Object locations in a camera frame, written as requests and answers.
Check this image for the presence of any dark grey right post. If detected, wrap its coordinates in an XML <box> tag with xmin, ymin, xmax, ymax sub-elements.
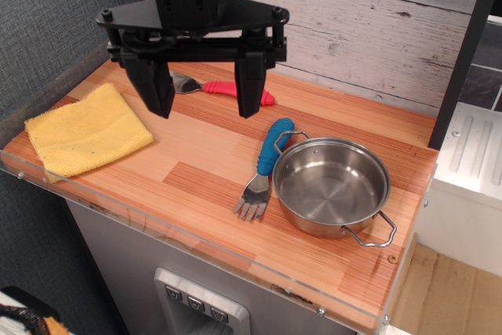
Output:
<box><xmin>428</xmin><ymin>0</ymin><xmax>495</xmax><ymax>151</ymax></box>

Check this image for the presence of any clear acrylic edge guard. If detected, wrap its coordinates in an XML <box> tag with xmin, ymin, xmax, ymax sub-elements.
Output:
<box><xmin>1</xmin><ymin>151</ymin><xmax>393</xmax><ymax>334</ymax></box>

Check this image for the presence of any yellow cloth napkin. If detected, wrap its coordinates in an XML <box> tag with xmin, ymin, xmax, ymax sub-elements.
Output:
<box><xmin>24</xmin><ymin>83</ymin><xmax>154</xmax><ymax>183</ymax></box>

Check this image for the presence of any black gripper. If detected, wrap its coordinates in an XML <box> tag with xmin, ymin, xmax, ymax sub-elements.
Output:
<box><xmin>96</xmin><ymin>0</ymin><xmax>289</xmax><ymax>118</ymax></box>

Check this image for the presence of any orange object at corner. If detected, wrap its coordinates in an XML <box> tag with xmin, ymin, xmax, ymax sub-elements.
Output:
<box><xmin>0</xmin><ymin>303</ymin><xmax>74</xmax><ymax>335</ymax></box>

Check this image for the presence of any white toy sink unit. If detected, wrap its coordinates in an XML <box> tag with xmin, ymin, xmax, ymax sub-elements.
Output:
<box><xmin>413</xmin><ymin>15</ymin><xmax>502</xmax><ymax>277</ymax></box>

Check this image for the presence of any blue handled fork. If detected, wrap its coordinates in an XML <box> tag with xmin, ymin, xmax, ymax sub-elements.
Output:
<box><xmin>234</xmin><ymin>118</ymin><xmax>295</xmax><ymax>221</ymax></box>

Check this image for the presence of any grey dispenser button panel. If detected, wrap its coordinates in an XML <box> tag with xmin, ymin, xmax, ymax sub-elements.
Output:
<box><xmin>154</xmin><ymin>268</ymin><xmax>251</xmax><ymax>334</ymax></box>

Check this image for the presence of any red handled spoon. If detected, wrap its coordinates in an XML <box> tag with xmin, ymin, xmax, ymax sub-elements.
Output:
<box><xmin>168</xmin><ymin>70</ymin><xmax>277</xmax><ymax>106</ymax></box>

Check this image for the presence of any small steel pot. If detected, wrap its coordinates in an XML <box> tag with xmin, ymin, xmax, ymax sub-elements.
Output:
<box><xmin>271</xmin><ymin>131</ymin><xmax>398</xmax><ymax>248</ymax></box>

